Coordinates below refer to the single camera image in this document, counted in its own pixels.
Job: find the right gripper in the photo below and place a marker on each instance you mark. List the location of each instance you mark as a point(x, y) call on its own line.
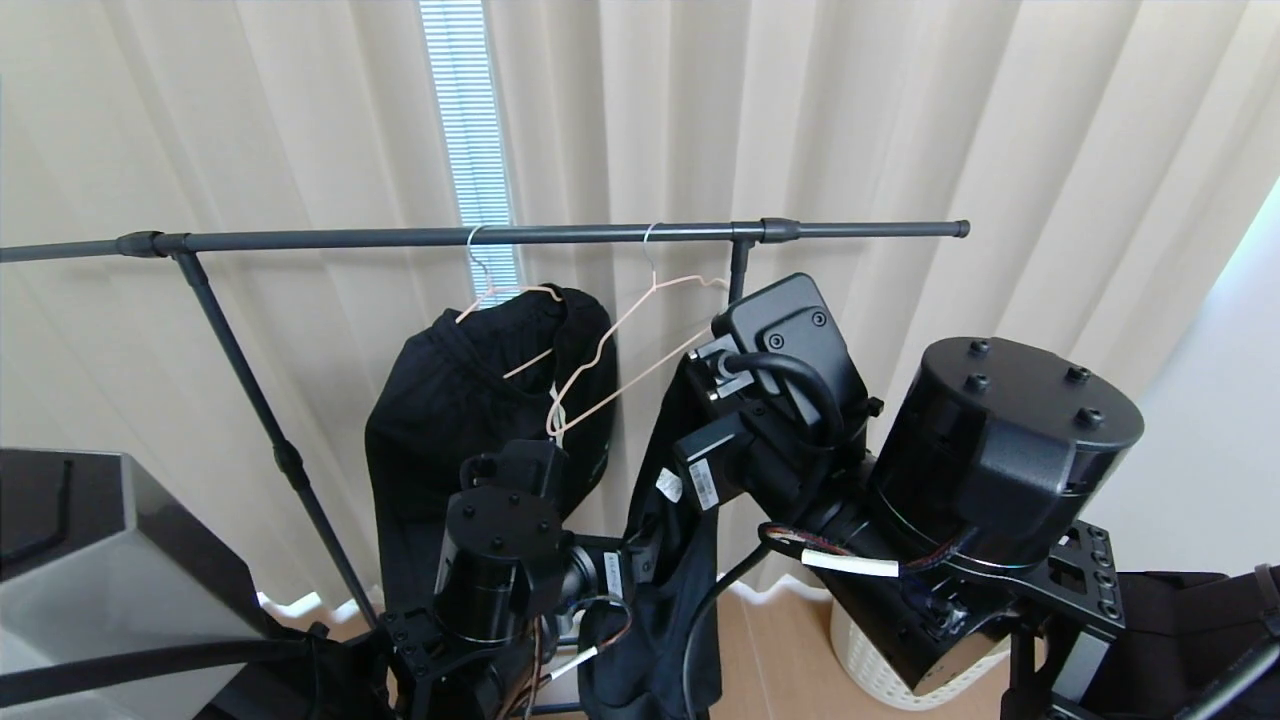
point(790, 470)

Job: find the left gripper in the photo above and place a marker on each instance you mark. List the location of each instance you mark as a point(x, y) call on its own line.
point(610, 575)

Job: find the black garment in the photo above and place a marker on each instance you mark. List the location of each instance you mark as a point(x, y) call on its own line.
point(430, 450)
point(650, 640)

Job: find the pink clothes hanger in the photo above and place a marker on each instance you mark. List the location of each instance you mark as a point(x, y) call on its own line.
point(620, 385)
point(520, 291)

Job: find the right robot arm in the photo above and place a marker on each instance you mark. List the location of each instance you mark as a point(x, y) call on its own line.
point(1000, 450)

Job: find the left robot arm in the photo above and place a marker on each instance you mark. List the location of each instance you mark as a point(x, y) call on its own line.
point(100, 580)

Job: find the white laundry basket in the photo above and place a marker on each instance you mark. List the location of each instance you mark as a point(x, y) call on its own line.
point(870, 670)

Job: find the black clothes rack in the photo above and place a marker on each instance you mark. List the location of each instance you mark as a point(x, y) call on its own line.
point(300, 240)

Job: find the window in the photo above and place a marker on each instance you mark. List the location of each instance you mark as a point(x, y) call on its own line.
point(465, 120)

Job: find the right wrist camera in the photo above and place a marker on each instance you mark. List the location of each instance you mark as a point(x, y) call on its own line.
point(790, 320)

